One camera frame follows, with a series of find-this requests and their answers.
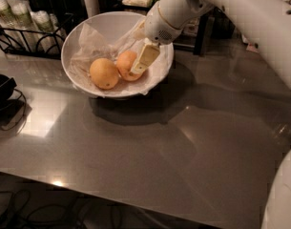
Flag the black wire basket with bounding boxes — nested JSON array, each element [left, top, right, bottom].
[[211, 8, 237, 39]]

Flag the paper cup stack middle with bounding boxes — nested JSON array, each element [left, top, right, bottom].
[[11, 3, 40, 52]]

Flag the black shelf rack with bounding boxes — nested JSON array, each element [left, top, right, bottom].
[[119, 0, 214, 55]]

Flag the white paper liner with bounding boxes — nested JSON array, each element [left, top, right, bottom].
[[68, 16, 172, 97]]

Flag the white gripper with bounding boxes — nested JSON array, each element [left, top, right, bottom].
[[131, 0, 214, 74]]

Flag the white bowl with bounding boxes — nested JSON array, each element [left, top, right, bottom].
[[60, 10, 175, 99]]

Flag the black floor cables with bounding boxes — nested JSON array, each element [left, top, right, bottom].
[[0, 188, 127, 229]]

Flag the orange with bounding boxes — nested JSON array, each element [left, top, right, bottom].
[[90, 58, 119, 90], [116, 51, 141, 82]]

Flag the black pan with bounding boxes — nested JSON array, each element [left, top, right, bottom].
[[0, 74, 16, 110]]

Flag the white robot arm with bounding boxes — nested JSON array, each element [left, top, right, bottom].
[[133, 0, 291, 229]]

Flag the white cylinder container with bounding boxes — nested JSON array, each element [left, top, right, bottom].
[[84, 0, 100, 17]]

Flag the paper cup stack right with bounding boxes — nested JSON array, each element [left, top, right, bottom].
[[31, 10, 63, 55]]

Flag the paper cup stack left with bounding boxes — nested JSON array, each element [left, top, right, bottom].
[[0, 0, 21, 48]]

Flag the black wire cup rack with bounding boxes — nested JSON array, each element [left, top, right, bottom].
[[0, 13, 73, 59]]

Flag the paper cup stack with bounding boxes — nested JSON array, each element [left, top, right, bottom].
[[31, 10, 63, 55], [11, 3, 40, 52], [0, 0, 21, 48]]

